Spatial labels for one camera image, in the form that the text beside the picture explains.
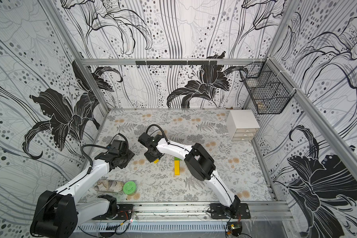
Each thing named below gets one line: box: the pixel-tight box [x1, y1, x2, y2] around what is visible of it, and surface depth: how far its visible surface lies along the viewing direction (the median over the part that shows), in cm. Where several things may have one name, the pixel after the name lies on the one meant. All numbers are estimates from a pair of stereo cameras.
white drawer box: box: [226, 109, 261, 142], surface depth 97 cm
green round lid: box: [122, 180, 137, 195], surface depth 78 cm
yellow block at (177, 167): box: [174, 160, 180, 176], surface depth 89 cm
